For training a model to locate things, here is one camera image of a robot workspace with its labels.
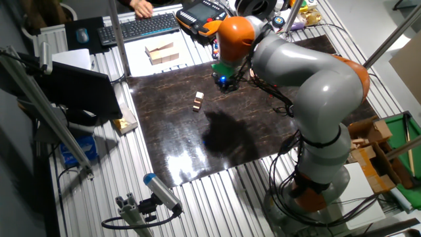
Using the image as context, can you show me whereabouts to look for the wooden cue stick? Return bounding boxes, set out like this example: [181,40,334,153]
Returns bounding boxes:
[403,113,416,177]

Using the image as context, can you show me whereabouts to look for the black mouse pad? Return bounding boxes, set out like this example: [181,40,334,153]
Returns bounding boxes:
[64,16,110,56]

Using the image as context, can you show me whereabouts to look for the open cardboard box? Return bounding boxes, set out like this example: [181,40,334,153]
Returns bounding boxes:
[347,115,403,195]

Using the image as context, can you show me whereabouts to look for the grey computer mouse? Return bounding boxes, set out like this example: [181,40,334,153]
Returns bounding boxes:
[76,27,90,44]

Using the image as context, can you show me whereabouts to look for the silver camera with blue end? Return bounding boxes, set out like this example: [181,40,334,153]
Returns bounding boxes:
[143,172,184,213]

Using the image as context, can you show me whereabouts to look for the black camera bracket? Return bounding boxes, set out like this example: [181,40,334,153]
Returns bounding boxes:
[137,194,159,223]

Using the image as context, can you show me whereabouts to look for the black laptop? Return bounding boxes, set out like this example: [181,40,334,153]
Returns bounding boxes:
[0,52,123,120]

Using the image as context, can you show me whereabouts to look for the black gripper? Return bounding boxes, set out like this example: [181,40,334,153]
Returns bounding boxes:
[211,74,241,95]

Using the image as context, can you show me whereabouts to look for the brown cardboard sheet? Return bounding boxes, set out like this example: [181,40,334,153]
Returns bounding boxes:
[389,31,421,106]

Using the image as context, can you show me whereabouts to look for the silver camera on beam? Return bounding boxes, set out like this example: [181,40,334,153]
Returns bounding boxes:
[39,41,54,75]

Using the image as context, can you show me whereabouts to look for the slanted aluminium beam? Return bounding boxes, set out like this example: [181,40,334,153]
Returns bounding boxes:
[0,45,95,179]

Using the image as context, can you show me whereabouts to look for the box with gold foil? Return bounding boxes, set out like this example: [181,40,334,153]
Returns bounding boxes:
[112,102,139,135]

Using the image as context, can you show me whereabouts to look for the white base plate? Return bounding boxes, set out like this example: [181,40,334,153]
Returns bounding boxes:
[334,163,386,231]

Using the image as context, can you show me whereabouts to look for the green mini billiard table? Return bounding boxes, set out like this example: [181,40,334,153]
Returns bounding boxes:
[383,111,421,210]

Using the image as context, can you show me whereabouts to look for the gold foil object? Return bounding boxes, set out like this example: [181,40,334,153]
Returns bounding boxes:
[299,9,322,26]

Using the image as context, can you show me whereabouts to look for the silver metal pole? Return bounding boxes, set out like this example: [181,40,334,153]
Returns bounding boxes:
[107,0,132,77]
[281,0,304,34]
[363,5,421,70]
[385,135,421,161]

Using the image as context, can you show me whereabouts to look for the green gripper mount plate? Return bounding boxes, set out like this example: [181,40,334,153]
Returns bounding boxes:
[210,61,238,79]

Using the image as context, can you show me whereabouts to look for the blue tissue pack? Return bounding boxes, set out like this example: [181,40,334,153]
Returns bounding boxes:
[59,135,99,167]

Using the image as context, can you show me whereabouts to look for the dark marble pattern mat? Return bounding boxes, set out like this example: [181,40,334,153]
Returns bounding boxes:
[126,34,379,188]

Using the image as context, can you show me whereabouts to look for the black camera cable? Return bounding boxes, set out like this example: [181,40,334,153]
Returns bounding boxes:
[101,205,182,230]

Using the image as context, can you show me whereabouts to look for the person's bare hand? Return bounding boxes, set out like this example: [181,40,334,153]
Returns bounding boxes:
[130,0,155,19]

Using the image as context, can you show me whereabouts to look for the aluminium profile camera post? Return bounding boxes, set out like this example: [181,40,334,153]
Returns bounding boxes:
[114,192,155,237]

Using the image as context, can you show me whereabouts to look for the black computer keyboard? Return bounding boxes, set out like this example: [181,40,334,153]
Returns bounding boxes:
[97,12,181,47]

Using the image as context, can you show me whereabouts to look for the black filament spool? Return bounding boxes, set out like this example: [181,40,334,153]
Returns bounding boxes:
[235,0,279,20]

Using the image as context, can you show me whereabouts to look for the orange black teach pendant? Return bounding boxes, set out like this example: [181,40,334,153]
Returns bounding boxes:
[175,0,230,38]

